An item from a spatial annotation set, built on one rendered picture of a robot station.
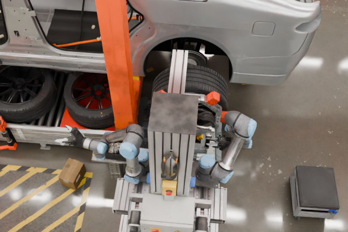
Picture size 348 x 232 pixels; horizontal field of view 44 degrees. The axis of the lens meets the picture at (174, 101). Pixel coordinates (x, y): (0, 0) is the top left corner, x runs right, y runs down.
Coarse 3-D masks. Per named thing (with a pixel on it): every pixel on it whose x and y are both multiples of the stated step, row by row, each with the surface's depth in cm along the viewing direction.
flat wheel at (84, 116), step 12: (84, 72) 435; (72, 84) 427; (84, 84) 446; (96, 84) 429; (72, 96) 418; (84, 96) 421; (96, 96) 421; (72, 108) 410; (84, 108) 411; (108, 108) 411; (84, 120) 412; (96, 120) 410; (108, 120) 414
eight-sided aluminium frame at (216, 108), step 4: (200, 96) 346; (204, 96) 346; (200, 100) 344; (204, 100) 344; (204, 104) 348; (208, 104) 347; (216, 104) 355; (212, 108) 352; (216, 108) 353; (220, 108) 357; (216, 112) 356; (220, 112) 355; (216, 116) 361; (220, 116) 360; (216, 120) 366; (220, 120) 366; (204, 124) 384; (208, 124) 380; (216, 124) 371; (196, 132) 385; (200, 132) 384
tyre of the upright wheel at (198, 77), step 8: (168, 72) 359; (192, 72) 352; (200, 72) 353; (208, 72) 357; (216, 72) 362; (160, 80) 362; (168, 80) 354; (192, 80) 347; (200, 80) 348; (208, 80) 352; (216, 80) 358; (224, 80) 368; (152, 88) 377; (160, 88) 356; (192, 88) 345; (200, 88) 345; (208, 88) 347; (216, 88) 353; (224, 88) 364; (224, 96) 359; (224, 104) 360
